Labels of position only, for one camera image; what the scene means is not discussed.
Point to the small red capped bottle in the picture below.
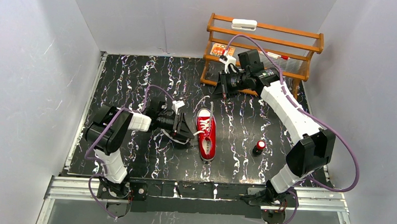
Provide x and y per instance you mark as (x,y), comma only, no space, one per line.
(259,148)

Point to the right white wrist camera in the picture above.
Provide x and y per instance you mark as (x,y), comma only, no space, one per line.
(229,63)

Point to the orange wooden shelf rack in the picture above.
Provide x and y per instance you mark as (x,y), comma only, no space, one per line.
(299,46)

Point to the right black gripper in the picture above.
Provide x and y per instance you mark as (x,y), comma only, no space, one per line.
(220,91)

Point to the white stapler on top shelf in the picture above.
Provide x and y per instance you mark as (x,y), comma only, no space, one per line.
(244,24)

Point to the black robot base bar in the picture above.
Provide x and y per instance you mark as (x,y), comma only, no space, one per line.
(258,202)

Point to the red canvas sneaker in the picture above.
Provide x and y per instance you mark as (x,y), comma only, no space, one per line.
(206,128)

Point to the red white marker pen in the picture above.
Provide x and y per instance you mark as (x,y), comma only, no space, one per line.
(273,55)

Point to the orange patterned card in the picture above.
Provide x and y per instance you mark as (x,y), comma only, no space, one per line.
(219,49)

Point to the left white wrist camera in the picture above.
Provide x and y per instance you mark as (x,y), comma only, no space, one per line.
(177,105)

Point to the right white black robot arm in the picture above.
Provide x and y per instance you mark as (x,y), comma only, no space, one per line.
(313,145)

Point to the aluminium frame rail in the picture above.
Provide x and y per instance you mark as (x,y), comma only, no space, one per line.
(310,199)

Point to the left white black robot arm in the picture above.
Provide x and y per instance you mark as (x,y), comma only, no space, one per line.
(108,130)

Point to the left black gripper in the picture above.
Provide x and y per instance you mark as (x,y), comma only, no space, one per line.
(178,124)

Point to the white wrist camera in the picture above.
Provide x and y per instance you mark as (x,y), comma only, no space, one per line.
(177,105)
(229,63)

